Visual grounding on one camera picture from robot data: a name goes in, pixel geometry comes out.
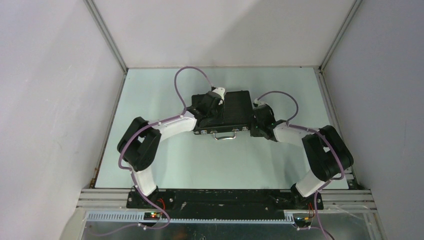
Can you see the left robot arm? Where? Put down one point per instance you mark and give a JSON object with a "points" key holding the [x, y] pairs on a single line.
{"points": [[139, 144]]}

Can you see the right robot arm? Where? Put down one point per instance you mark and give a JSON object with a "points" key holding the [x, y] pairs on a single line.
{"points": [[327, 154]]}

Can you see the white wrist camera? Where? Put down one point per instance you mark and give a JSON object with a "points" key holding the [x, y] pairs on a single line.
{"points": [[258, 103], [220, 91]]}

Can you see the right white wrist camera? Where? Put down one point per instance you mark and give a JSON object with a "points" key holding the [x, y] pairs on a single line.
{"points": [[258, 103]]}

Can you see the black poker set case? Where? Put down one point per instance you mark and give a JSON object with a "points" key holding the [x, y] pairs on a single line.
{"points": [[237, 117]]}

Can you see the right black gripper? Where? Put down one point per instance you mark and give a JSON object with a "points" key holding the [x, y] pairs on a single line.
{"points": [[253, 132]]}

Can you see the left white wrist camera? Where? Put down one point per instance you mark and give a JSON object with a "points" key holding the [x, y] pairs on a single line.
{"points": [[220, 91]]}

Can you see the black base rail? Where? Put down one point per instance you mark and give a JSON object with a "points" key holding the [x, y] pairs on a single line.
{"points": [[224, 204]]}

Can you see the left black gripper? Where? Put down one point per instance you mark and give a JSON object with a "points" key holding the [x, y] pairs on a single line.
{"points": [[220, 119]]}

